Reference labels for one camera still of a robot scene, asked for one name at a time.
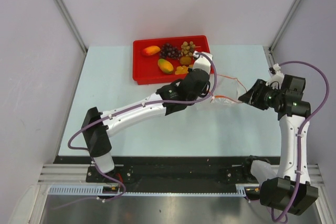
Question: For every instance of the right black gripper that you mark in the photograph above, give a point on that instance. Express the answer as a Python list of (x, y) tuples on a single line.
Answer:
[(253, 98)]

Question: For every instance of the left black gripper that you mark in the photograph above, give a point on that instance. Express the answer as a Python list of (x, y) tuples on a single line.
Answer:
[(204, 91)]

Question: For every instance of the clear zip top bag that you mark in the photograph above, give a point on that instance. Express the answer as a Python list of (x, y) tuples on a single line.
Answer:
[(226, 94)]

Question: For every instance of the green orange mango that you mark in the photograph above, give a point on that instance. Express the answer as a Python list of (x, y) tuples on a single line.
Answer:
[(165, 66)]

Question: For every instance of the tan longan bunch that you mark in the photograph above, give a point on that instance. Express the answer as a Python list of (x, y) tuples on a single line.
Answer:
[(188, 48)]

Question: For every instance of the dark purple grape bunch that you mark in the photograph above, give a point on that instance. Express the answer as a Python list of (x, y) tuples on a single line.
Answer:
[(168, 51)]

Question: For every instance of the orange red mango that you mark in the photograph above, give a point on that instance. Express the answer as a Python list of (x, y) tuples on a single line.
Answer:
[(150, 51)]

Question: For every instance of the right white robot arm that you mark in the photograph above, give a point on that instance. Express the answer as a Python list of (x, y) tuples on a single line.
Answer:
[(289, 189)]

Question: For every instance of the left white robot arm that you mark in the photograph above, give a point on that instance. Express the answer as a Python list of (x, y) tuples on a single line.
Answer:
[(99, 127)]

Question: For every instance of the yellow orange segments pile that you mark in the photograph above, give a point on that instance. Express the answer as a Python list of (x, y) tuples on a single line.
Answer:
[(183, 69)]

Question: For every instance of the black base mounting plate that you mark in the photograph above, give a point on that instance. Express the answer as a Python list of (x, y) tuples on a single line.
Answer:
[(169, 172)]

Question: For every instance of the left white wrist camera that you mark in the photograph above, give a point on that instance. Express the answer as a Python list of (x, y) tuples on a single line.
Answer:
[(202, 61)]

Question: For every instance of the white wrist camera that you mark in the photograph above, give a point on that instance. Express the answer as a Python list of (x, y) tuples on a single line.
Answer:
[(276, 76), (202, 61)]

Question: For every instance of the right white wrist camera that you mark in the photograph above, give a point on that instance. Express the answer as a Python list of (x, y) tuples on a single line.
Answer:
[(276, 76)]

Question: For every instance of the white slotted cable duct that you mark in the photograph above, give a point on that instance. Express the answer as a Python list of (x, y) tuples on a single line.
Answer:
[(237, 190)]

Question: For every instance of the aluminium frame rail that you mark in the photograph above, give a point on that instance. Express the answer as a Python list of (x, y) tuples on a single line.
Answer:
[(75, 174)]

